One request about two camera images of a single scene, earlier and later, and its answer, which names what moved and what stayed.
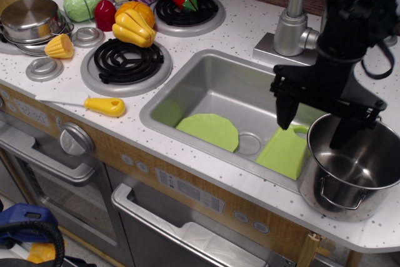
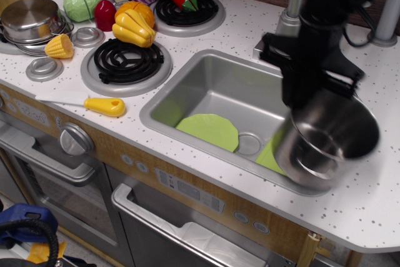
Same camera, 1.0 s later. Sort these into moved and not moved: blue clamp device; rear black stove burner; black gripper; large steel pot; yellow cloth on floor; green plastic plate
Moved: large steel pot; black gripper
Not moved: rear black stove burner; blue clamp device; green plastic plate; yellow cloth on floor
